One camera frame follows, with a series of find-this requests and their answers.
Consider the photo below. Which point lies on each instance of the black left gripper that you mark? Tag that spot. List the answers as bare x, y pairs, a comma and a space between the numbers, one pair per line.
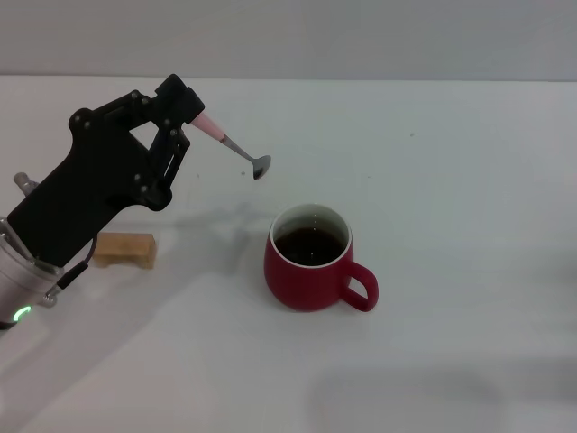
81, 194

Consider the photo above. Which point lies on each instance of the red ceramic cup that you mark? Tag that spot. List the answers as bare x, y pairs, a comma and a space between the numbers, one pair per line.
297, 288

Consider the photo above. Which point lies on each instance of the plain wooden block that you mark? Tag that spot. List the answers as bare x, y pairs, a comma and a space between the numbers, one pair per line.
130, 248

